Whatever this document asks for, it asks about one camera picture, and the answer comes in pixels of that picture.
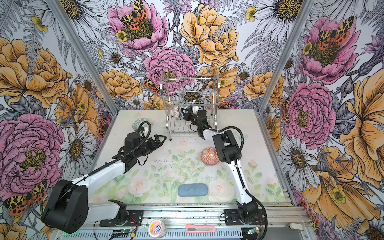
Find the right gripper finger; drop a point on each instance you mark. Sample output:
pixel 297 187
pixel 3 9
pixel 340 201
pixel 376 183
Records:
pixel 188 111
pixel 189 117

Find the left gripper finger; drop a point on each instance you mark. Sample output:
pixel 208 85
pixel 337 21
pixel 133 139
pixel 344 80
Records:
pixel 156 144
pixel 159 139

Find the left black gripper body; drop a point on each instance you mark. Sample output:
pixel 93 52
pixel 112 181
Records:
pixel 144 149

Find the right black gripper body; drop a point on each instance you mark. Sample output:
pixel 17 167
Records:
pixel 195 121

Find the white black lattice bowl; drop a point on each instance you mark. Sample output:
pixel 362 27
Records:
pixel 176 112

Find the steel wire dish rack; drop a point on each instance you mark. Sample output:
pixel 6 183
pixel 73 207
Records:
pixel 189 91

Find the blue floral ceramic bowl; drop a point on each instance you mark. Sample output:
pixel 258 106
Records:
pixel 181 112

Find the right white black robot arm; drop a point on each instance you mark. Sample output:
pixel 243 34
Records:
pixel 229 143

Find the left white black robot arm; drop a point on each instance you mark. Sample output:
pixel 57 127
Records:
pixel 68 207

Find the green patterned ceramic bowl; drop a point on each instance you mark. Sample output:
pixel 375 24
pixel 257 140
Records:
pixel 138 122

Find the red patterned ceramic bowl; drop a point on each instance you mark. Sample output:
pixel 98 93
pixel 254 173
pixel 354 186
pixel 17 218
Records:
pixel 209 157

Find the blue grey sponge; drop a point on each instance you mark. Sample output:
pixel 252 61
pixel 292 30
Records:
pixel 193 190

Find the round pink sticker tin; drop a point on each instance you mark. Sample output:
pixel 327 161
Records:
pixel 157 229

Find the small green circuit board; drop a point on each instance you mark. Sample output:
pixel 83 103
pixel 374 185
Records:
pixel 123 231

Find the pink utility knife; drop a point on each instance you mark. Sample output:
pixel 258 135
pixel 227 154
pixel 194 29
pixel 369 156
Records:
pixel 200 229

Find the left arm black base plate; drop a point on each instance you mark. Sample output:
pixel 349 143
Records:
pixel 128 218

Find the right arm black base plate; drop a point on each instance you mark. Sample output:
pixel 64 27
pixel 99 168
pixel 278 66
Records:
pixel 232 218

